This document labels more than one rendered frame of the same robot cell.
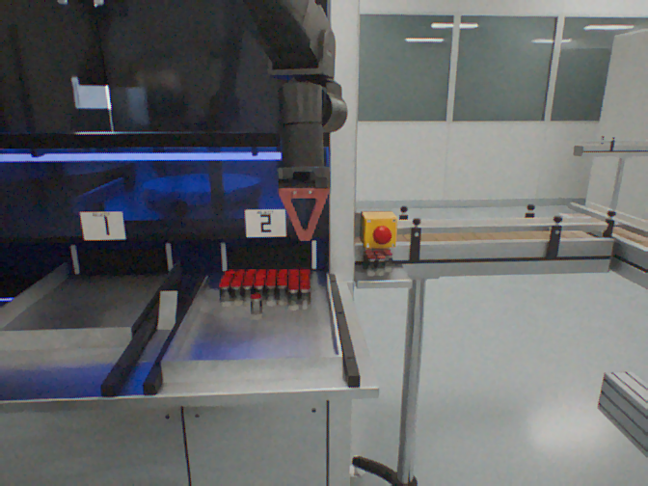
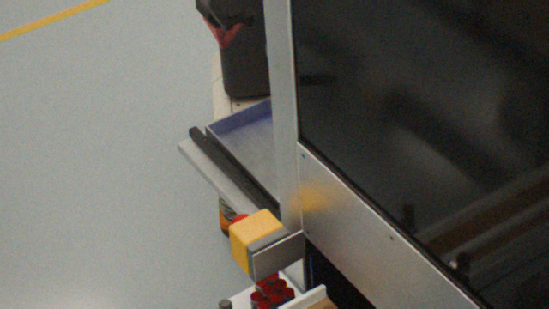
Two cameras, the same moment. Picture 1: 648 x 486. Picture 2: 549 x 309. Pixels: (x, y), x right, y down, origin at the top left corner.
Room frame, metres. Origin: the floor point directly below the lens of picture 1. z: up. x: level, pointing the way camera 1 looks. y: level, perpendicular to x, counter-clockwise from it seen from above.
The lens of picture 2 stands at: (2.05, -0.60, 2.17)
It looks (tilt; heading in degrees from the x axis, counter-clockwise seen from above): 41 degrees down; 154
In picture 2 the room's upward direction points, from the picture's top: 5 degrees counter-clockwise
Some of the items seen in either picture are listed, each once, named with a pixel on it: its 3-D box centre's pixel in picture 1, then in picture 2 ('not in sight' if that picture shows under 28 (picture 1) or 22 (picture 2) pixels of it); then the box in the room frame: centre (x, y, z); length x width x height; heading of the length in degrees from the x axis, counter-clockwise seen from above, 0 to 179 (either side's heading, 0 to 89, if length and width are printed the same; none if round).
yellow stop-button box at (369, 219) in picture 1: (378, 229); (260, 244); (0.99, -0.12, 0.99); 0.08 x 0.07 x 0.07; 4
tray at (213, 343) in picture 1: (261, 316); (310, 152); (0.75, 0.11, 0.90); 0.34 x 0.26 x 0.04; 3
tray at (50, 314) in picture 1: (94, 296); not in sight; (0.83, 0.46, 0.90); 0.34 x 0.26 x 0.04; 4
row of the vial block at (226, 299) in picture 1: (265, 293); not in sight; (0.83, 0.12, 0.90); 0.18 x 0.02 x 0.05; 93
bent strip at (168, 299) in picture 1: (159, 323); not in sight; (0.70, 0.28, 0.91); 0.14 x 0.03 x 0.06; 3
